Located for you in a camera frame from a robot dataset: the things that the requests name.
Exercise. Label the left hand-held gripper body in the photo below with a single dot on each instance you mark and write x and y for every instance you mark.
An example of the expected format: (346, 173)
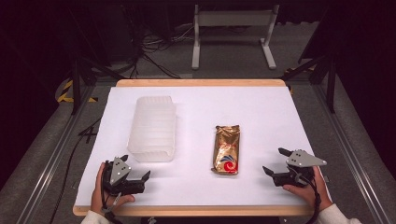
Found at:
(120, 174)

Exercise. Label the person's left hand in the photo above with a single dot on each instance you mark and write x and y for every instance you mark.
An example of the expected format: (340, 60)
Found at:
(98, 199)

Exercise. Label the aluminium floor rail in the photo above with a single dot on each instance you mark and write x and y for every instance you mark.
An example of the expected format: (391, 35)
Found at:
(54, 155)
(351, 155)

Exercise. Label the translucent plastic container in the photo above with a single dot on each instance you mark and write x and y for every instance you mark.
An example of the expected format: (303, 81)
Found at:
(153, 130)

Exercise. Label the gold snack packet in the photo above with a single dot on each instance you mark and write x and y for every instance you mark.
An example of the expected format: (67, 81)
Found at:
(226, 149)

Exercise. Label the black tripod stand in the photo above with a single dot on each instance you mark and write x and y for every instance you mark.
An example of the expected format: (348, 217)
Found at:
(330, 74)
(76, 77)

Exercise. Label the white paper sheet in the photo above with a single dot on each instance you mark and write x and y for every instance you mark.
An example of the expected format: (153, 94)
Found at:
(249, 109)

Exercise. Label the person's right hand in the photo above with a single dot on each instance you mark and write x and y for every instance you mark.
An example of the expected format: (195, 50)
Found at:
(311, 194)

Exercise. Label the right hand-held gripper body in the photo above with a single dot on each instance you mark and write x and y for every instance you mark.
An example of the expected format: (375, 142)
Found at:
(303, 159)

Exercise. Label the white metal stand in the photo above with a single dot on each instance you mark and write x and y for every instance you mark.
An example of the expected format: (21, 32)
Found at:
(236, 18)

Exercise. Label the wooden table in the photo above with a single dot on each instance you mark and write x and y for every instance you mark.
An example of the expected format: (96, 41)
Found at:
(199, 82)

